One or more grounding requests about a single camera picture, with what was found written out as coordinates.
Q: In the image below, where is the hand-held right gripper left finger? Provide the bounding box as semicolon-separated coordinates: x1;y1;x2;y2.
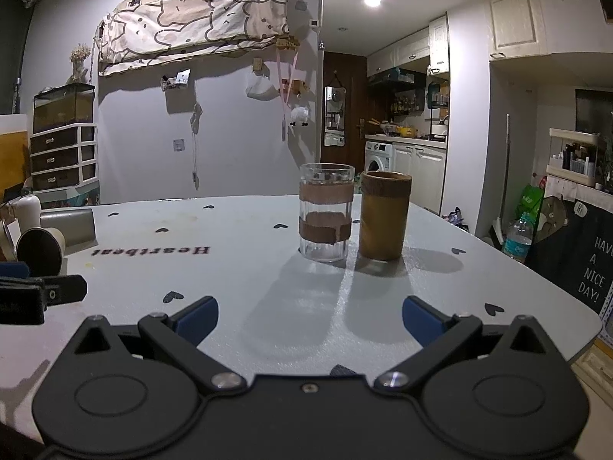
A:
72;296;247;396

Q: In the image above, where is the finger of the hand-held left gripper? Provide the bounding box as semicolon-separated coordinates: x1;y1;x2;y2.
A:
0;262;31;284
0;274;88;325

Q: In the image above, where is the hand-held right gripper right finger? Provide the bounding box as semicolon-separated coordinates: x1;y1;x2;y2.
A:
374;296;547;391

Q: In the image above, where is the brown bamboo cup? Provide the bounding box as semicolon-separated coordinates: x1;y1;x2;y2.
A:
359;171;413;261

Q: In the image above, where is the glass cup with brown bands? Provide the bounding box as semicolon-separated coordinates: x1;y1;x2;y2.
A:
299;163;356;263

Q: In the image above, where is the white bottle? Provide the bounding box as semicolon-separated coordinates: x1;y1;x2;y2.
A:
13;195;42;233

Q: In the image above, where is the yellow board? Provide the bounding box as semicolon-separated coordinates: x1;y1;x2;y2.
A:
0;114;30;192

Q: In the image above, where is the white drawer cabinet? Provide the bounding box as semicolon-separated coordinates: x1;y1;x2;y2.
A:
29;123;99;193

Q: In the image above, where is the clear plastic water bottle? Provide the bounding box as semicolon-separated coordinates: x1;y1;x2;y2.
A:
502;212;536;265

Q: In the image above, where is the white kitchen base cabinet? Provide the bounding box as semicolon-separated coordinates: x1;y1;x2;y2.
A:
392;136;448;214

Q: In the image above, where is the green shopping bag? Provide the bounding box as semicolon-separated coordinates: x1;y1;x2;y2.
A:
515;183;547;231

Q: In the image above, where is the black chalkboard sign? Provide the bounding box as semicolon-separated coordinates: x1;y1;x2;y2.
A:
526;192;613;314

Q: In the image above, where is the glass fish tank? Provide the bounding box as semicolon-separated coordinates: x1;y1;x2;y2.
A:
33;83;96;133

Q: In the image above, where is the white mop pole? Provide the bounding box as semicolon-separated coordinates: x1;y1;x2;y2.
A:
493;114;511;245

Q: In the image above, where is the white washing machine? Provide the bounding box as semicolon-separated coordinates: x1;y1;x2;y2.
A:
365;140;396;174

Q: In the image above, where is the dried flower bouquet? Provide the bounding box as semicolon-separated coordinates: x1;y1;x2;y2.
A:
66;43;93;86

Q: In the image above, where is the black kitchen rack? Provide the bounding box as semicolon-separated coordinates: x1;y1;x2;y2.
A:
426;77;451;136

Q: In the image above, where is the white storage rack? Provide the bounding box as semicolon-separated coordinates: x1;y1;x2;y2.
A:
546;127;602;189

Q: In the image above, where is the brown wooden door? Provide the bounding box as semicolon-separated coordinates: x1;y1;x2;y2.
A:
322;52;369;176

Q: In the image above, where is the white plastic bag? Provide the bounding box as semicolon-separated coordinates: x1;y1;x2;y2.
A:
246;71;279;102

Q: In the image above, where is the printed cartoon cloth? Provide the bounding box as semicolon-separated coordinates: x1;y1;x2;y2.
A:
98;0;291;76

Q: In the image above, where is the cream upper cabinet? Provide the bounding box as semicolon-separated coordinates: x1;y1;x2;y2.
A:
483;0;549;61

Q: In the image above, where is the hanging wall mirror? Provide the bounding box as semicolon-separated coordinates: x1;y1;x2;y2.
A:
324;85;347;147

